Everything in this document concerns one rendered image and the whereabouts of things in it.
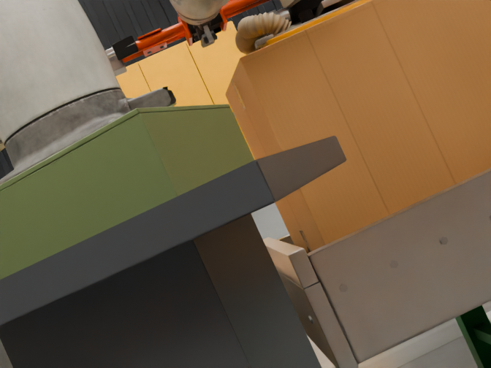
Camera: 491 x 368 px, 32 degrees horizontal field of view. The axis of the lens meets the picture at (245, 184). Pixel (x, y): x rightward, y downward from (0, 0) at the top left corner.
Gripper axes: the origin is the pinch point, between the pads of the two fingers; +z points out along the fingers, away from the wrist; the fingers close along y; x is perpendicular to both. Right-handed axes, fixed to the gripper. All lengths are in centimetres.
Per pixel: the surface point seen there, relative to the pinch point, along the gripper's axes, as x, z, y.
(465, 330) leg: 30, 27, 88
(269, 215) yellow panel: 52, 731, 82
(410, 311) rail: 8, -38, 63
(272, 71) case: 6.6, -23.8, 17.5
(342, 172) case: 10.2, -24.1, 38.8
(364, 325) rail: 1, -38, 62
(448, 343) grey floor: 41, 104, 111
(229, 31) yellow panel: 95, 732, -113
